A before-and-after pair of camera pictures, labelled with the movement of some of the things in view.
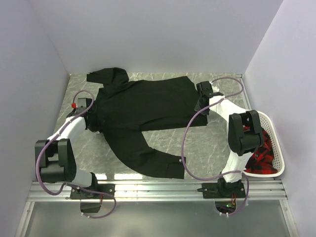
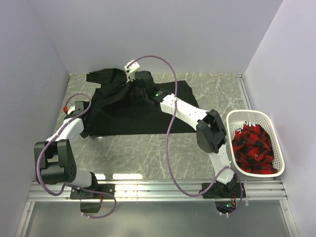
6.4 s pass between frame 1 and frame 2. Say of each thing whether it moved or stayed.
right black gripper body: moved
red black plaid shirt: stayed
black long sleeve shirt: moved
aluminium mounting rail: stayed
